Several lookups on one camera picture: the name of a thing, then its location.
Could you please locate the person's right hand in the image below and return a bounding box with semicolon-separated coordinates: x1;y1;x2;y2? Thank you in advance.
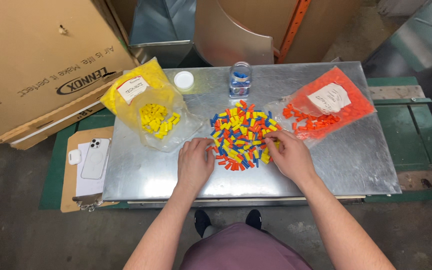
263;130;318;185

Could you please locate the person's left hand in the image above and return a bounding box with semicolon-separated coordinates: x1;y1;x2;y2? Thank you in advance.
177;137;217;188

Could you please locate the galvanized metal sheet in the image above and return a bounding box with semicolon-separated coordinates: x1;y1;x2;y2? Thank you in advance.
102;61;402;202

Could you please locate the person's black left shoe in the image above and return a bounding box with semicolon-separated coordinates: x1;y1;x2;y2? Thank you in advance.
194;209;212;238

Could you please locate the person's black shoe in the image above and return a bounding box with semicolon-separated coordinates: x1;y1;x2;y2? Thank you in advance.
194;209;212;238
245;209;263;230

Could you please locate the person's black right shoe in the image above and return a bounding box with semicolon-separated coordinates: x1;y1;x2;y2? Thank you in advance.
245;209;263;230

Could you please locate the plastic bag of orange connectors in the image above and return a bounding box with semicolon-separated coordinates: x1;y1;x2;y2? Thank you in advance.
265;66;376;149

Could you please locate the white jar lid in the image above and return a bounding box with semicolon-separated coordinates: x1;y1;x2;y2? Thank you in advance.
173;71;195;91

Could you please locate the clear plastic jar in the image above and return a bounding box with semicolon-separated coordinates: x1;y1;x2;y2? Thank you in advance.
229;61;253;99

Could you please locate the plastic bag of yellow connectors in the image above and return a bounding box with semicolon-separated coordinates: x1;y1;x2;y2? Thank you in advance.
100;57;205;153

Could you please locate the person's purple clothing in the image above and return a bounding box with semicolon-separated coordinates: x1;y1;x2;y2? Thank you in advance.
179;223;313;270

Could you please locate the white smartphone in clear case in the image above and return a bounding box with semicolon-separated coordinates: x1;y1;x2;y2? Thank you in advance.
80;138;111;180

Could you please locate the white earbuds case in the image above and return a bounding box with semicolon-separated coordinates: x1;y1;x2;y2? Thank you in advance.
68;149;83;166

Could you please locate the brown clipboard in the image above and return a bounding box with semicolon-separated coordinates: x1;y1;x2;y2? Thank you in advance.
60;126;119;213

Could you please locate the orange steel rack beam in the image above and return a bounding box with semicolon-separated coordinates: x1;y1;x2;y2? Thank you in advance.
276;0;311;64

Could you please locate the curved sheet metal piece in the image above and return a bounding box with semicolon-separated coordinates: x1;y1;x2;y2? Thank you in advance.
194;0;275;67

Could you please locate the plain brown cardboard sheet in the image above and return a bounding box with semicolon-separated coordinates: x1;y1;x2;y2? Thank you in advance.
283;0;364;64

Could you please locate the large printed cardboard box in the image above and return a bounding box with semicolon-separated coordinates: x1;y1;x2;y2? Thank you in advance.
0;0;139;151

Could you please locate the loose orange wire connectors heap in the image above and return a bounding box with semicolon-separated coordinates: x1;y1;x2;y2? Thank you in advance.
282;104;341;140

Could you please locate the pile of mixed colour wire connectors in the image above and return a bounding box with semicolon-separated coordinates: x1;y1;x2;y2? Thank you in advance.
205;100;283;172

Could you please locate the loose yellow wire connectors heap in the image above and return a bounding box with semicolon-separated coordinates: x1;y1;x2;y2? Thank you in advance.
139;103;181;140

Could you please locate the blue wire connectors group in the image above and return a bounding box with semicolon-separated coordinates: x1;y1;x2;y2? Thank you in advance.
231;71;250;97

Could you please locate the metal chain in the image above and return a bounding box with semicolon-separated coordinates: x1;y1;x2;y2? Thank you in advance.
73;195;106;212

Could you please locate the rectangular sheet metal duct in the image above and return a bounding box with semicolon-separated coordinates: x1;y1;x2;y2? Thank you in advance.
129;0;197;69

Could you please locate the large sheet metal duct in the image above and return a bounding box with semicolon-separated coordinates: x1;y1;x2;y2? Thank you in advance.
362;0;432;128

